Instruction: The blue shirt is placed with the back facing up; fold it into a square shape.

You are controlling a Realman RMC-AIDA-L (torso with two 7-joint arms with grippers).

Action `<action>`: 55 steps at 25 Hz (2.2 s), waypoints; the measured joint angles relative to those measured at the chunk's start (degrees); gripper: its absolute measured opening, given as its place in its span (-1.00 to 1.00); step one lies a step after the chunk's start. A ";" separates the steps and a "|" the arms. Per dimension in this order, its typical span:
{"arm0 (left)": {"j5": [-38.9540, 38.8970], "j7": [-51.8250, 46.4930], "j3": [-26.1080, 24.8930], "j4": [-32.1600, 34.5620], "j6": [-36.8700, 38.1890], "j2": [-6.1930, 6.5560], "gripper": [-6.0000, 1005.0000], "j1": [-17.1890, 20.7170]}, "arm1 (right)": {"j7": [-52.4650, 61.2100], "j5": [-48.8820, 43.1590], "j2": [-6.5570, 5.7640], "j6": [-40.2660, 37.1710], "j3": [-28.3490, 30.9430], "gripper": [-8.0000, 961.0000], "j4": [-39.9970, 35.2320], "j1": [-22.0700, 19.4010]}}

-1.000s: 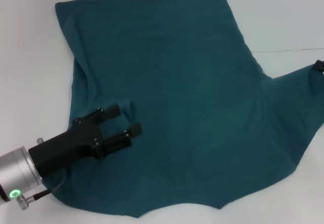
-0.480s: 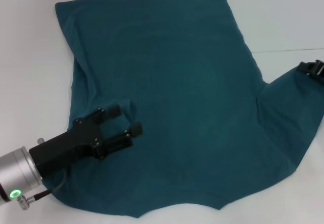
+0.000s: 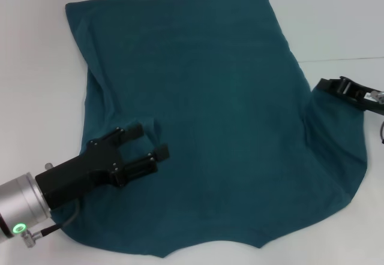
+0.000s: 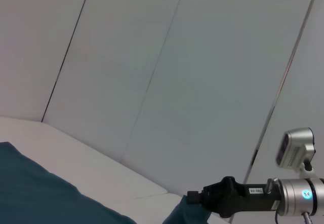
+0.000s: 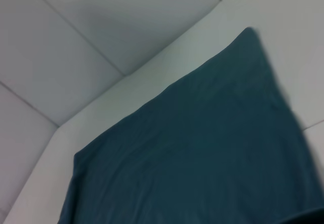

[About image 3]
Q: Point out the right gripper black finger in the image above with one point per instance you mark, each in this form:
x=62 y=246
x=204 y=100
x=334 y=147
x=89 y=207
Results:
x=330 y=85

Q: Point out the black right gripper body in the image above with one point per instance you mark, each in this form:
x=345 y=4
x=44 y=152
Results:
x=358 y=95

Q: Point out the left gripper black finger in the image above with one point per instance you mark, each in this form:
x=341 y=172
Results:
x=135 y=130
x=139 y=169

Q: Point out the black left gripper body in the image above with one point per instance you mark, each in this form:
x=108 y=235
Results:
x=81 y=170

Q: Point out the teal blue shirt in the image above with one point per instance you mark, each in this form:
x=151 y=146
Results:
x=210 y=97

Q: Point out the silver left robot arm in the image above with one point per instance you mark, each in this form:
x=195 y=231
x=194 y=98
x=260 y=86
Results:
x=21 y=205

